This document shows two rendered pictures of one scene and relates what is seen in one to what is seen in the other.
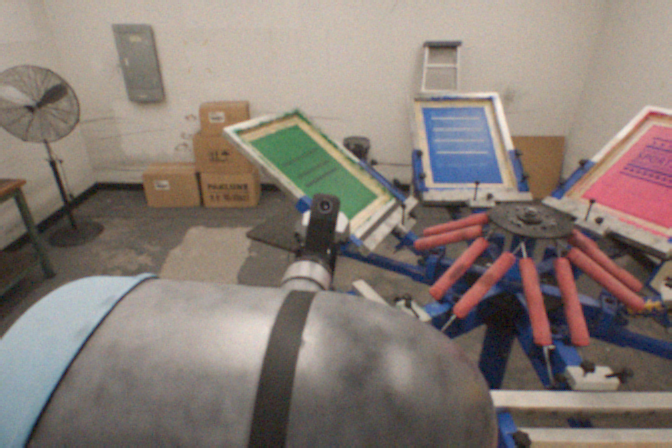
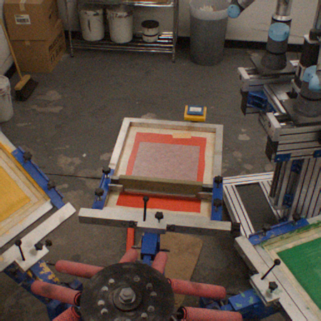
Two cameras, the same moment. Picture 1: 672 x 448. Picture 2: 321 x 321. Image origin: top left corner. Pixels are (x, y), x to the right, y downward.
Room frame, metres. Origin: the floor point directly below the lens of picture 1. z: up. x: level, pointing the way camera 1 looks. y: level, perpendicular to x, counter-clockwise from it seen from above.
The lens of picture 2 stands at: (2.21, -0.57, 2.58)
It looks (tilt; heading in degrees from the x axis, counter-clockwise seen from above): 40 degrees down; 187
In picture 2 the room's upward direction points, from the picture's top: straight up
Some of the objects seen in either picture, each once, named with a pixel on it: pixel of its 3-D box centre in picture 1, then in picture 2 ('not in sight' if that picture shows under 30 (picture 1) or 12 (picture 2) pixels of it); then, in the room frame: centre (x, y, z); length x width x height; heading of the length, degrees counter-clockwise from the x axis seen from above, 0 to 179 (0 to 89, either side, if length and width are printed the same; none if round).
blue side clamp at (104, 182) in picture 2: not in sight; (104, 192); (0.56, -1.04, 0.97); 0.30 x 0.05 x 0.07; 179
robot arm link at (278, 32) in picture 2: not in sight; (278, 37); (-0.36, -0.19, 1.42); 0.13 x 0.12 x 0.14; 171
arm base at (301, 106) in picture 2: not in sight; (310, 101); (0.12, -0.05, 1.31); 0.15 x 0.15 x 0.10
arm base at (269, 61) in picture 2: not in sight; (274, 56); (-0.35, -0.19, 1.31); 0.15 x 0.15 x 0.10
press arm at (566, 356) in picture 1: (576, 373); (150, 241); (0.88, -0.77, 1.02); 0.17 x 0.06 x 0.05; 179
